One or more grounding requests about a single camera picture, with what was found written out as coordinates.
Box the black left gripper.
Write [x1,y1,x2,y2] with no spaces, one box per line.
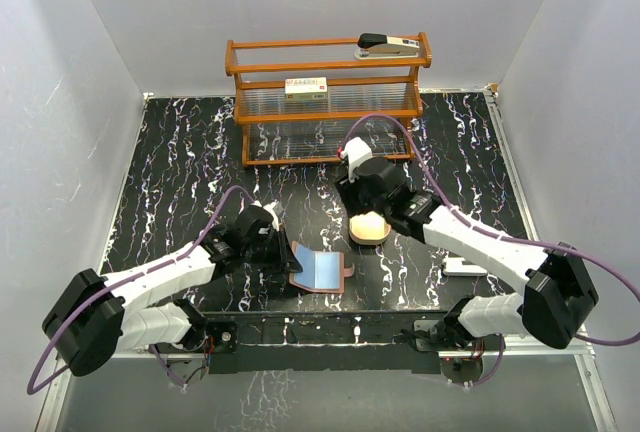
[243,226,302,275]

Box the pink leather card holder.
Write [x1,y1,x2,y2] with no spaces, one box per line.
[289,241,354,294]

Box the tan oval plastic tray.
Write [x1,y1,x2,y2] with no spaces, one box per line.
[349,212,392,246]

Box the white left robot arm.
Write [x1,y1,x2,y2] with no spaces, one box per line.
[42,202,302,377]

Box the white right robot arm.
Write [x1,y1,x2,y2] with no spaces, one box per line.
[335,157,599,349]

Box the small white flat device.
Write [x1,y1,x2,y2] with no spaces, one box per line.
[442,257,488,277]

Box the wooden three-tier shelf rack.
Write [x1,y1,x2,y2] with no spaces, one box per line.
[225,33,432,166]

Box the white staples box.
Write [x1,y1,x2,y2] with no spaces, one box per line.
[284,77,328,101]

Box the black and white stapler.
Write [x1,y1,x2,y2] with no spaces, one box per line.
[354,33,420,60]

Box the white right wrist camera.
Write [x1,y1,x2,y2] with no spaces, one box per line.
[338,137,373,182]

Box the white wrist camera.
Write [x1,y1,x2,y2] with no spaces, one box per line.
[338,137,373,182]
[254,201,284,230]

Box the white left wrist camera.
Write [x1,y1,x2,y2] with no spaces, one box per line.
[254,201,284,230]

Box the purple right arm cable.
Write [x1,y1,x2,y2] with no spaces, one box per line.
[342,112,640,346]

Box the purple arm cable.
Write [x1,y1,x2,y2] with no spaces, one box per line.
[27,185,261,396]
[342,112,640,346]

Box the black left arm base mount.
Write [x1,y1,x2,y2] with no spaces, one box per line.
[203,321,238,358]

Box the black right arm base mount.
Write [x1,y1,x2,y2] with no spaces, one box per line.
[395,319,473,352]

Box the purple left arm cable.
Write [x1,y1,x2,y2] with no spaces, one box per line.
[27,185,261,396]

